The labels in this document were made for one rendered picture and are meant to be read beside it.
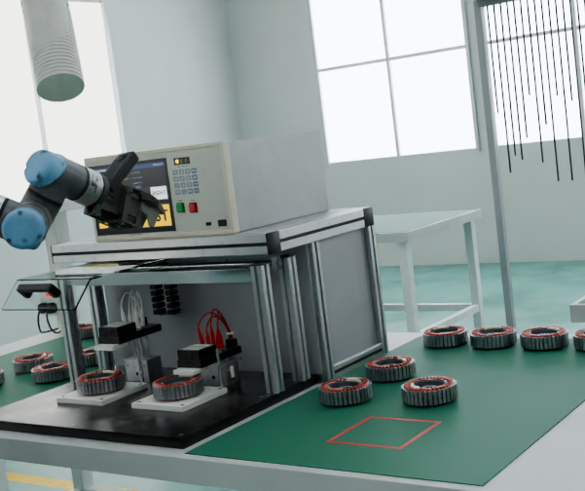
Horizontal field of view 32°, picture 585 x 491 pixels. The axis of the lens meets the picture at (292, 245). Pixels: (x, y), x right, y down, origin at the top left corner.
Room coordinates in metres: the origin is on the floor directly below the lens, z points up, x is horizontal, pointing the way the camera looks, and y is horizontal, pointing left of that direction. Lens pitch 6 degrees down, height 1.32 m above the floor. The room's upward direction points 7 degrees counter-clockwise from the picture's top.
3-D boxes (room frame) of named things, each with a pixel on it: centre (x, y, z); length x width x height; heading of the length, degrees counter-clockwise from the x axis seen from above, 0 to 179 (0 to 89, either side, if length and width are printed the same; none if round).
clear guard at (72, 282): (2.33, 0.47, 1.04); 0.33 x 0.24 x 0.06; 144
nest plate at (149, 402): (2.18, 0.29, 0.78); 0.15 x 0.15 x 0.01; 54
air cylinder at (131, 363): (2.44, 0.40, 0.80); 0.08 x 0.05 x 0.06; 54
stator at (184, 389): (2.18, 0.29, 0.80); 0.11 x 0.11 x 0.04
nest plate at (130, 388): (2.32, 0.48, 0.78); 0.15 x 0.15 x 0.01; 54
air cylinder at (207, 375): (2.30, 0.20, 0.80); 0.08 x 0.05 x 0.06; 54
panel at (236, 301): (2.46, 0.23, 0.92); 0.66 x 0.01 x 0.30; 54
